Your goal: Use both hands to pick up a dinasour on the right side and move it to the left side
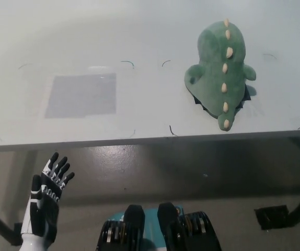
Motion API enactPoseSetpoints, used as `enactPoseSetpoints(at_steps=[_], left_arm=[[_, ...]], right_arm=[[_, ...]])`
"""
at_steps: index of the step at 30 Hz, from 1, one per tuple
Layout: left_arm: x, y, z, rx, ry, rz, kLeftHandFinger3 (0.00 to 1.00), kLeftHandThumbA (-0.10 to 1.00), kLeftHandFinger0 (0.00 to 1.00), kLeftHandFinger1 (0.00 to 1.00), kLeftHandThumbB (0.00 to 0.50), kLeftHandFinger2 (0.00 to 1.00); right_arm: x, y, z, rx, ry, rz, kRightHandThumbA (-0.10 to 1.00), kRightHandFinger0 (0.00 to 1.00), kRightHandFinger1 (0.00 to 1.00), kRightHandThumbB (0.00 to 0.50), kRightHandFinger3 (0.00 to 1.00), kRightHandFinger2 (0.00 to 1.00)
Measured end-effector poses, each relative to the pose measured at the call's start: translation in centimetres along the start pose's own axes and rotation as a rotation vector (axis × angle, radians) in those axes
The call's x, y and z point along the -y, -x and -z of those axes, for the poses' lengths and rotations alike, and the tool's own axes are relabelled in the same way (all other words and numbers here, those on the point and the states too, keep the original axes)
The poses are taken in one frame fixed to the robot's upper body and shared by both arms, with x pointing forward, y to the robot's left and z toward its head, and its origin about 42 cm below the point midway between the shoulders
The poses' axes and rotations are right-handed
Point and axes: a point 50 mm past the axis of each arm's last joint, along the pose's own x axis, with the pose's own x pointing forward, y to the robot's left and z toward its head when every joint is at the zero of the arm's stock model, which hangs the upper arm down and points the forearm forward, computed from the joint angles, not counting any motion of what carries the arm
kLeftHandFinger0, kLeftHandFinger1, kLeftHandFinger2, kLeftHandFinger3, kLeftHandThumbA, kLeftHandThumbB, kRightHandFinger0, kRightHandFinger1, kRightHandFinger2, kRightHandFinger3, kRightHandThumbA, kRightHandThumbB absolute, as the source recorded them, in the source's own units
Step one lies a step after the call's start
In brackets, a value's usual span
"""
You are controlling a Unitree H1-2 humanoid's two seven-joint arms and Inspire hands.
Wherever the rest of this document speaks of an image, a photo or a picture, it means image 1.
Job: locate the grey tape square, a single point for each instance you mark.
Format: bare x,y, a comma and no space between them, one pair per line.
82,95

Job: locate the black tape square on table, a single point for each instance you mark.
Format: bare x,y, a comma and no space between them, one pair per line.
247,95

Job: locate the black floor tape patch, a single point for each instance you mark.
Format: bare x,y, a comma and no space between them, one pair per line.
271,217
17,234

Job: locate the black and teal robot body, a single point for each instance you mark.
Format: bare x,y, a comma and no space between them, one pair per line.
134,230

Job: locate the green plush dinosaur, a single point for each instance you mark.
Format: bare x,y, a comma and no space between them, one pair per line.
218,75

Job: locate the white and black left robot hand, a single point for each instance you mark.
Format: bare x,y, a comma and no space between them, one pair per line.
45,209

